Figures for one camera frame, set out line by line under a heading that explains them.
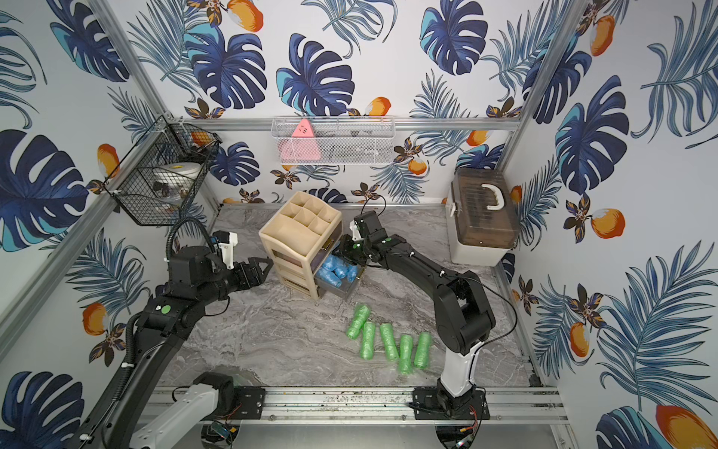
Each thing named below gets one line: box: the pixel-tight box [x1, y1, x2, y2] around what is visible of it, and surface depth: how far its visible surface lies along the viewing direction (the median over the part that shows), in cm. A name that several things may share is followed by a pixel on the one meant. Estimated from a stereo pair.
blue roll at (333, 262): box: [321, 254, 345, 271], surface depth 88 cm
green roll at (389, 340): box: [379, 322, 400, 363], surface depth 86 cm
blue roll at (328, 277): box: [317, 267, 344, 289], surface depth 88 cm
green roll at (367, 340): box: [359, 320, 377, 361], surface depth 86 cm
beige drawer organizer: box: [258, 190, 344, 302], surface depth 83 cm
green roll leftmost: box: [345, 304, 371, 340], surface depth 89 cm
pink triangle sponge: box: [277, 118, 322, 162], surface depth 92 cm
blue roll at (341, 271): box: [333, 265, 348, 280], surface depth 90 cm
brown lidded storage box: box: [445, 167, 519, 267], surface depth 97 cm
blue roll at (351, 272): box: [346, 264, 359, 283], surface depth 89 cm
